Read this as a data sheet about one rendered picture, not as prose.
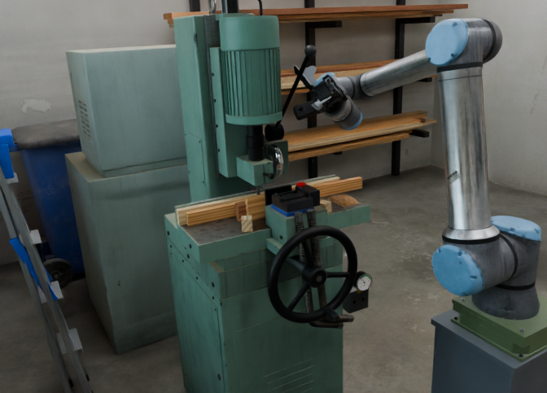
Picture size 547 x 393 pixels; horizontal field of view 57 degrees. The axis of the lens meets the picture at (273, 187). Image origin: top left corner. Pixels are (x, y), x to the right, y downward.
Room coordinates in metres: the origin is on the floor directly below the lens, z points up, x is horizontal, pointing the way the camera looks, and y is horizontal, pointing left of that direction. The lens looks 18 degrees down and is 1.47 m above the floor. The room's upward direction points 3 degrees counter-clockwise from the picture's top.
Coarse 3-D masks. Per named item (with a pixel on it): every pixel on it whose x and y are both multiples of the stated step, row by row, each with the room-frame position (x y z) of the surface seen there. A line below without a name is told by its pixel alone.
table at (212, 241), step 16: (336, 208) 1.54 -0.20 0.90; (352, 208) 1.53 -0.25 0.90; (368, 208) 1.56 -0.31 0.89; (208, 224) 1.45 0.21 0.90; (224, 224) 1.45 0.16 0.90; (240, 224) 1.44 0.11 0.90; (256, 224) 1.43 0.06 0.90; (336, 224) 1.50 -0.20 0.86; (352, 224) 1.53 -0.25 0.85; (192, 240) 1.34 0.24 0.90; (208, 240) 1.33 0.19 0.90; (224, 240) 1.33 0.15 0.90; (240, 240) 1.35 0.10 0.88; (256, 240) 1.37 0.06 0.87; (272, 240) 1.37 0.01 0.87; (320, 240) 1.36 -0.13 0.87; (208, 256) 1.31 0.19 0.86; (224, 256) 1.33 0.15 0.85; (288, 256) 1.31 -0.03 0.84
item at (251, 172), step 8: (240, 160) 1.59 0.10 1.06; (248, 160) 1.56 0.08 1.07; (256, 160) 1.55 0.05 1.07; (264, 160) 1.55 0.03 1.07; (240, 168) 1.59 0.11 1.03; (248, 168) 1.53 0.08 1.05; (256, 168) 1.51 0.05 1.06; (264, 168) 1.52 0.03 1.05; (272, 168) 1.53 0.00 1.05; (240, 176) 1.60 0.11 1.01; (248, 176) 1.54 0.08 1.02; (256, 176) 1.51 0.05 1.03; (264, 176) 1.52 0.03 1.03; (256, 184) 1.50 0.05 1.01; (264, 184) 1.52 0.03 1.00
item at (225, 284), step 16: (176, 224) 1.72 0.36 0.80; (176, 240) 1.70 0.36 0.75; (192, 256) 1.53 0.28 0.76; (336, 256) 1.50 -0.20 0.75; (208, 272) 1.39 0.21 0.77; (224, 272) 1.33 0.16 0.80; (240, 272) 1.35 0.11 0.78; (256, 272) 1.37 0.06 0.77; (288, 272) 1.42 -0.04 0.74; (224, 288) 1.32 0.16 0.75; (240, 288) 1.35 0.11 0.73; (256, 288) 1.37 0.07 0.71
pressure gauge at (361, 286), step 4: (360, 272) 1.49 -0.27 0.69; (364, 272) 1.49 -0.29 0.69; (360, 276) 1.47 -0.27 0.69; (364, 276) 1.48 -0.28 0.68; (368, 276) 1.48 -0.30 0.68; (356, 280) 1.47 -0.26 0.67; (360, 280) 1.47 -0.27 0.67; (364, 280) 1.48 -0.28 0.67; (368, 280) 1.48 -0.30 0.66; (356, 284) 1.46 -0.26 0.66; (360, 284) 1.47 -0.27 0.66; (364, 284) 1.48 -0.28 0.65; (368, 284) 1.48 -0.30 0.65; (360, 288) 1.47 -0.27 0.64; (364, 288) 1.48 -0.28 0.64; (368, 288) 1.48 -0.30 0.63; (360, 292) 1.49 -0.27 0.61
